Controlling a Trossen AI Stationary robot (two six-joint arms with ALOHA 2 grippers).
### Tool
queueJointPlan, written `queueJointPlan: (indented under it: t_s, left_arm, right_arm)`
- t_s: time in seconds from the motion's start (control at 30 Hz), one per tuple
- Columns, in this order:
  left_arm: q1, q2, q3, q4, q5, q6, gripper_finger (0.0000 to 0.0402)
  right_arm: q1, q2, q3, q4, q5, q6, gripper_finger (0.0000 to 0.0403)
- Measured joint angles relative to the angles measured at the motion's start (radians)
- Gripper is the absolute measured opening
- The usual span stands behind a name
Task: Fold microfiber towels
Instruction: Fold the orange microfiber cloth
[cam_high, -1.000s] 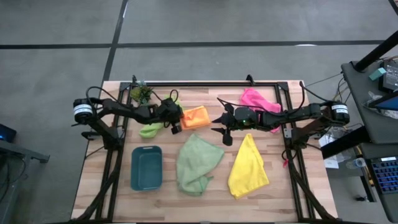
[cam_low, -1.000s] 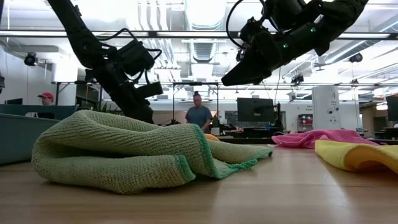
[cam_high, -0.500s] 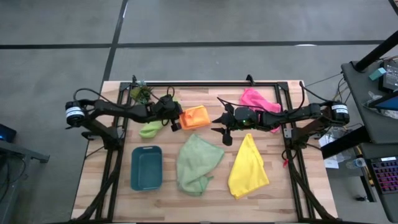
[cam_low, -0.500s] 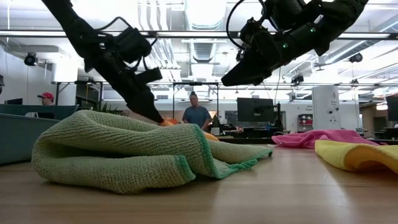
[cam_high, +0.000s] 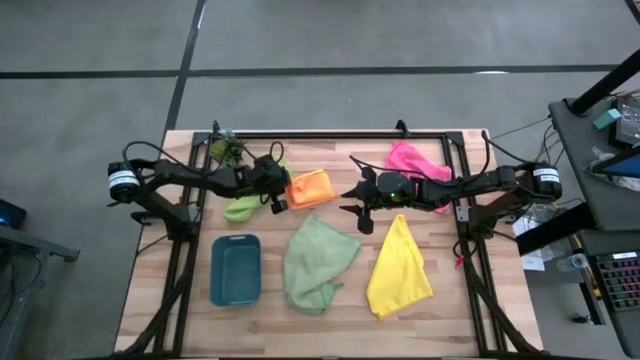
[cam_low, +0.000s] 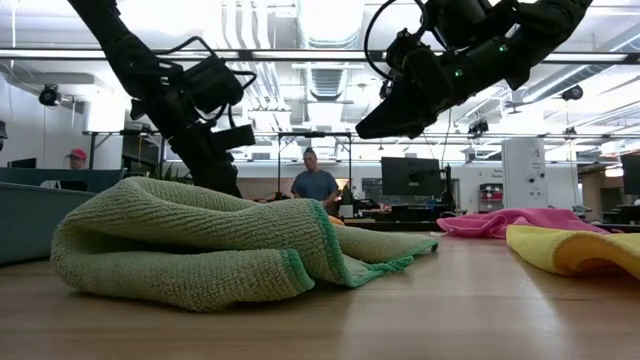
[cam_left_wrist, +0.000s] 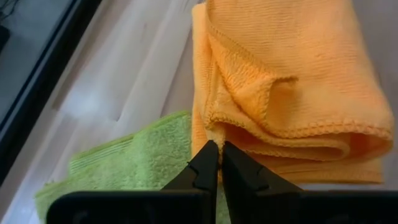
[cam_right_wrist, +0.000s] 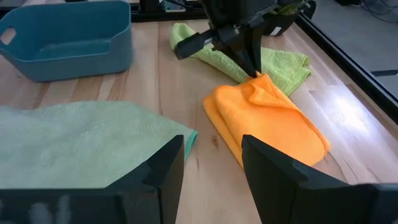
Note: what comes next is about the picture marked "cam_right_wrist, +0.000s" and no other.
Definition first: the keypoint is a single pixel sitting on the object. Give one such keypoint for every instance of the teal plastic bin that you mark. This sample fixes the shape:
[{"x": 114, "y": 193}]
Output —
[{"x": 77, "y": 62}]

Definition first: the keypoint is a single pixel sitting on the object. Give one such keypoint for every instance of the lime green microfiber towel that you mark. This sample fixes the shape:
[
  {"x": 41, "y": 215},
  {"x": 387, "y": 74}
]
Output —
[{"x": 280, "y": 65}]

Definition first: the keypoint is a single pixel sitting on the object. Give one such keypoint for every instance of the black aluminium table frame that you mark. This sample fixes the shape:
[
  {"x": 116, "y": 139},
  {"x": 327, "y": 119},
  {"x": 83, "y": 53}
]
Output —
[{"x": 373, "y": 91}]

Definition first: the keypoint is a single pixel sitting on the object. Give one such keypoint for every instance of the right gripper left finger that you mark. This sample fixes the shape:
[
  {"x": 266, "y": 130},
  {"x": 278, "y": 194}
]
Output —
[{"x": 155, "y": 193}]

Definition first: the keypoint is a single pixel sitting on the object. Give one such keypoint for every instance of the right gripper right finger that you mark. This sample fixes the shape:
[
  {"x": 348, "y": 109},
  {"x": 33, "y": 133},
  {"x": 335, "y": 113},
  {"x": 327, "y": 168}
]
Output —
[{"x": 295, "y": 199}]

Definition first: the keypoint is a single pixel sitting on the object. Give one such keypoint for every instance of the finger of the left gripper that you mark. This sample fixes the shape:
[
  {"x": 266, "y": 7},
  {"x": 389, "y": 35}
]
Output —
[
  {"x": 242, "y": 53},
  {"x": 256, "y": 49}
]

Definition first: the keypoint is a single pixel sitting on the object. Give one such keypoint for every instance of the orange microfiber towel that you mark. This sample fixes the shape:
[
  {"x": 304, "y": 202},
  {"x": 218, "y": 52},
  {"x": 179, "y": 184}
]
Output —
[{"x": 273, "y": 124}]

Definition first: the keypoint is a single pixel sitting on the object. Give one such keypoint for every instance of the pale green teal-edged towel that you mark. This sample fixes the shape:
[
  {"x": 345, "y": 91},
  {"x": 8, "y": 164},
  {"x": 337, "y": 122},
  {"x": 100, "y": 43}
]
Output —
[{"x": 77, "y": 143}]

